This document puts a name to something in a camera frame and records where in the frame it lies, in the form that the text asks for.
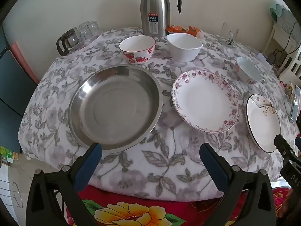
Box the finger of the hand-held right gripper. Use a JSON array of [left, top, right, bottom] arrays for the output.
[[274, 134, 301, 163]]

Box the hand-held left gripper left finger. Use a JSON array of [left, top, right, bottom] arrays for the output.
[[25, 142, 103, 226]]

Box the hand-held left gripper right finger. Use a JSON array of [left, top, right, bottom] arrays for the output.
[[199, 143, 277, 226]]

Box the black rim ginkgo plate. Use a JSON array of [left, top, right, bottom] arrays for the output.
[[246, 94, 281, 153]]

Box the stainless steel basin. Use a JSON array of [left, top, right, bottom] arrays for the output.
[[68, 65, 163, 151]]

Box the floral rim white plate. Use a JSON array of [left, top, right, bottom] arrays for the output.
[[172, 70, 240, 134]]

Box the small white round bowl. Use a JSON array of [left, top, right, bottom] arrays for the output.
[[236, 57, 262, 84]]

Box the white square bowl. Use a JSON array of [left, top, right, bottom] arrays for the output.
[[166, 33, 203, 63]]

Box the strawberry print bowl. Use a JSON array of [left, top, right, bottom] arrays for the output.
[[119, 35, 157, 64]]

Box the grey floral tablecloth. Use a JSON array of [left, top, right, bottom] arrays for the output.
[[18, 27, 299, 202]]

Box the colourful small package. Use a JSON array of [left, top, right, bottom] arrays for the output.
[[283, 81, 294, 99]]

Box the red flower print cloth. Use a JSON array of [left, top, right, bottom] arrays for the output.
[[66, 185, 292, 226]]

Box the green box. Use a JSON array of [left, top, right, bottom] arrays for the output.
[[0, 146, 20, 164]]

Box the white power strip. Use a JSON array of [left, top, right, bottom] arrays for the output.
[[257, 53, 274, 68]]

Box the white wooden furniture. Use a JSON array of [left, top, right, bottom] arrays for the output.
[[265, 21, 301, 81]]

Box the dark blue cabinet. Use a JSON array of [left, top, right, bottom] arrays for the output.
[[0, 35, 38, 146]]

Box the grey patterned cushion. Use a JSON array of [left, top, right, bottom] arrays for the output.
[[276, 6, 301, 38]]

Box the clear glass mug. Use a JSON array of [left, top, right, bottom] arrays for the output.
[[221, 22, 239, 47]]

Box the teal cloth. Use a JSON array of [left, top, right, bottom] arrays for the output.
[[269, 1, 294, 24]]

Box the orange snack packet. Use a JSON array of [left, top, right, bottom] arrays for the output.
[[187, 25, 203, 37], [165, 25, 189, 35]]

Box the stainless steel thermos jug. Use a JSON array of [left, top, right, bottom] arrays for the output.
[[138, 0, 182, 38]]

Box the wire rack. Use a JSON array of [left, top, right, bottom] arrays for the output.
[[0, 180, 23, 209]]

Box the black cable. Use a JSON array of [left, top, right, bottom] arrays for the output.
[[274, 22, 299, 55]]

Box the glass pitcher black handle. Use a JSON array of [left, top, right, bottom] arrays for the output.
[[56, 27, 81, 57]]

